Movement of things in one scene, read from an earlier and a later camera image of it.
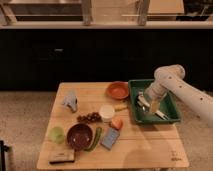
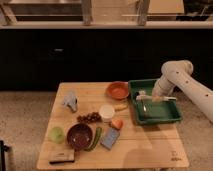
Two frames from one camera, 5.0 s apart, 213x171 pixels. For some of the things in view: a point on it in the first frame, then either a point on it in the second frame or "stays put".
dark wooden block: [61, 156] stays put
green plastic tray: [168, 104] stays put
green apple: [56, 134] stays put
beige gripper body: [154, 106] → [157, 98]
